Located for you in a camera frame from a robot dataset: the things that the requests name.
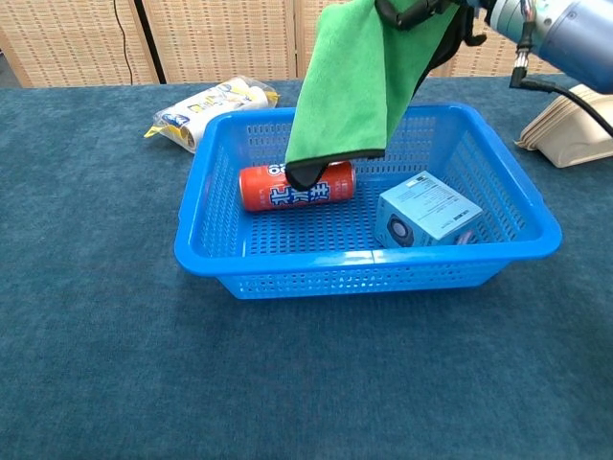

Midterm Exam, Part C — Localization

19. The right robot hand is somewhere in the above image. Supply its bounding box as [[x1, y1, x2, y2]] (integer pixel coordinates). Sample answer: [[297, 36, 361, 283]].
[[375, 0, 488, 48]]

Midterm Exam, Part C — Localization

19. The green towel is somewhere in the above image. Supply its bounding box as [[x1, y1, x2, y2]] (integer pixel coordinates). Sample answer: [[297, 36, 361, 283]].
[[284, 0, 475, 193]]

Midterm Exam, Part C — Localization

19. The light blue cube box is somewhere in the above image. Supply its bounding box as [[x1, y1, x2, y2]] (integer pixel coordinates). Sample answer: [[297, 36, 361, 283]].
[[375, 171, 484, 249]]

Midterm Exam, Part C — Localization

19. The white snack bag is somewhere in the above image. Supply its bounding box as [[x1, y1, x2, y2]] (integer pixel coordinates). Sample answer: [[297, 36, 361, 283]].
[[143, 76, 281, 154]]

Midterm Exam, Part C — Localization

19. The orange soda can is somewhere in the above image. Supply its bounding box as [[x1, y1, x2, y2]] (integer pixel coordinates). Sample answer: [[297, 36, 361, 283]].
[[238, 161, 358, 214]]

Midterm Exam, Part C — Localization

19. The bamboo folding screen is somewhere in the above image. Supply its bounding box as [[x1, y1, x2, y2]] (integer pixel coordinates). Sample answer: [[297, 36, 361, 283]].
[[0, 0, 613, 88]]

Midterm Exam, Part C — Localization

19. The black tripod stand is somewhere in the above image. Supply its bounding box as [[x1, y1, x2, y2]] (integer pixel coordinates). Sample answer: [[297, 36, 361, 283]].
[[132, 0, 168, 85]]

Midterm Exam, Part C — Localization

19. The blue plastic basket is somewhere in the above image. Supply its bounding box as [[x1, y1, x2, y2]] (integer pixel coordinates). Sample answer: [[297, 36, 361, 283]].
[[173, 102, 563, 301]]

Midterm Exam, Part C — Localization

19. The teal table mat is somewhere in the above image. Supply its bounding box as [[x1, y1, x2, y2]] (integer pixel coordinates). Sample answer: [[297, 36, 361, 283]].
[[0, 74, 613, 460]]

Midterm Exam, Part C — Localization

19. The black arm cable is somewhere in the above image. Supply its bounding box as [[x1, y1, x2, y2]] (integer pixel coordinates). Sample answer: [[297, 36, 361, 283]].
[[509, 28, 613, 138]]

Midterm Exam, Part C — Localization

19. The thin black hanging cable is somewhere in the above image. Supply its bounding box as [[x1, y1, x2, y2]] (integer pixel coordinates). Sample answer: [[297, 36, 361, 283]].
[[112, 0, 134, 86]]

